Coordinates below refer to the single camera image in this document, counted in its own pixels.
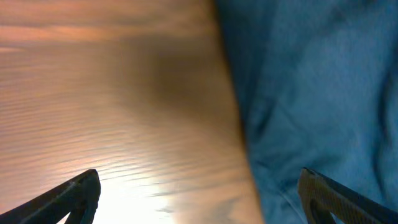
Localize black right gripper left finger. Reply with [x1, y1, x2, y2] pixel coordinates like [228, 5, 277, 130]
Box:
[1, 169, 101, 224]

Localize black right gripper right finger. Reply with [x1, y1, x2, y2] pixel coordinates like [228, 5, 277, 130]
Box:
[298, 168, 397, 224]

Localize dark blue denim shorts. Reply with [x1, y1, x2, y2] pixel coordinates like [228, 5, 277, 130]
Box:
[215, 0, 397, 223]

